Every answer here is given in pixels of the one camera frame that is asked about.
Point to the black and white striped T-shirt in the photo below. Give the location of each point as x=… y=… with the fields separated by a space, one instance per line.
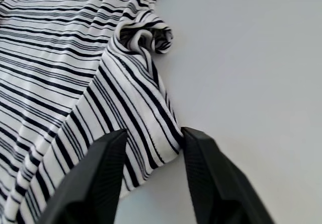
x=75 y=70

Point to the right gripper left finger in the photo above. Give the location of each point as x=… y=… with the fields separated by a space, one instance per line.
x=90 y=183

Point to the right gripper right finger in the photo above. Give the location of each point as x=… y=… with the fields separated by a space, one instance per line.
x=216 y=178

